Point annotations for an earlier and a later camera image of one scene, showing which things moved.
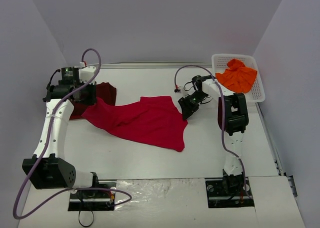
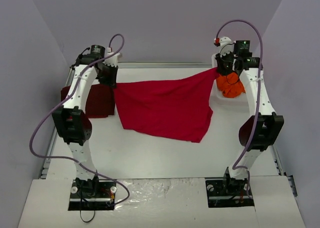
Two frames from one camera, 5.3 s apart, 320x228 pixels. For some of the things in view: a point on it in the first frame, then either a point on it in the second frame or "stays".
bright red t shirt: [158, 119] → [179, 108]
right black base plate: [217, 197] stays
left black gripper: [91, 94] → [107, 78]
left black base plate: [94, 200] stays
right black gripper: [188, 104] → [223, 68]
